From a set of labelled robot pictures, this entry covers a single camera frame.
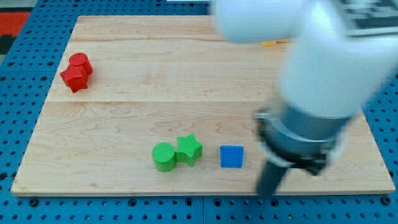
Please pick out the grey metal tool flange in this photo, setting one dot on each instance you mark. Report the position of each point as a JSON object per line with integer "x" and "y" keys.
{"x": 292, "y": 138}

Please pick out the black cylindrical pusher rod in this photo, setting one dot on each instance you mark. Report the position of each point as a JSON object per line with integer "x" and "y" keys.
{"x": 269, "y": 179}

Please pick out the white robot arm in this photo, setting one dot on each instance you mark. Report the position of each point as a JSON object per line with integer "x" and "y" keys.
{"x": 342, "y": 52}

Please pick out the blue cube block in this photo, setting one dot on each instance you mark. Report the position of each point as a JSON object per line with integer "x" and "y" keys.
{"x": 231, "y": 156}

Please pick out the green star block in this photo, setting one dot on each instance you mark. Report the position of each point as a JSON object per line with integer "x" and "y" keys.
{"x": 188, "y": 149}

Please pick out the yellow block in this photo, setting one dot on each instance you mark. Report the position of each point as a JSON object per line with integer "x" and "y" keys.
{"x": 274, "y": 42}

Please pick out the green cylinder block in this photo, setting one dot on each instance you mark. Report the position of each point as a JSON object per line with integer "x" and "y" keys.
{"x": 163, "y": 155}

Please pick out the wooden board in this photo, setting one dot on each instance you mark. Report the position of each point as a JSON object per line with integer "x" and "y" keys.
{"x": 154, "y": 78}

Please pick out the red star block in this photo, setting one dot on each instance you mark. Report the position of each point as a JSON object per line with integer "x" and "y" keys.
{"x": 75, "y": 78}

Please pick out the red cylinder block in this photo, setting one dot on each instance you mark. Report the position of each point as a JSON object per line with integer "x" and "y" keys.
{"x": 81, "y": 60}

